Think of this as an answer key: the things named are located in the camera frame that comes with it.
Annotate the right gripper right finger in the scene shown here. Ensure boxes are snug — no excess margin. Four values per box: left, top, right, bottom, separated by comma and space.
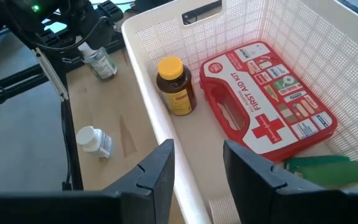
223, 139, 347, 224

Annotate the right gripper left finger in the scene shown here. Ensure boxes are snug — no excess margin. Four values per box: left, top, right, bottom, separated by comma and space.
103, 139, 176, 224

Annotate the teal green bandage roll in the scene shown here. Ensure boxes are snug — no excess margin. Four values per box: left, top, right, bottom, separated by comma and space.
284, 154, 351, 170

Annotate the red white first aid kit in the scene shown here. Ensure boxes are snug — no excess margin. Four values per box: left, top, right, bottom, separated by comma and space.
199, 40, 338, 162

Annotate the brown vitamin bottle yellow cap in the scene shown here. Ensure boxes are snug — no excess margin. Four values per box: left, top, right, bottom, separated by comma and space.
155, 55, 198, 116

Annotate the white perforated plastic basket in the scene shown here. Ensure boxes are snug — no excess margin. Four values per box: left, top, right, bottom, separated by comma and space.
121, 0, 358, 224

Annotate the white gauze bandage roll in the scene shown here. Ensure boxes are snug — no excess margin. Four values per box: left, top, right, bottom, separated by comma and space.
208, 195, 242, 224

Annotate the small white pill bottle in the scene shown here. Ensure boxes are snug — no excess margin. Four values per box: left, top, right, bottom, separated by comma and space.
75, 125, 114, 159

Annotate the clear bottle white cap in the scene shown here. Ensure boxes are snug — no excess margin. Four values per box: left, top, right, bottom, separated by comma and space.
77, 42, 118, 80

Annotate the white strip on frame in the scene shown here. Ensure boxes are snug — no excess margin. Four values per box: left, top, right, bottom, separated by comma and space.
31, 47, 70, 102

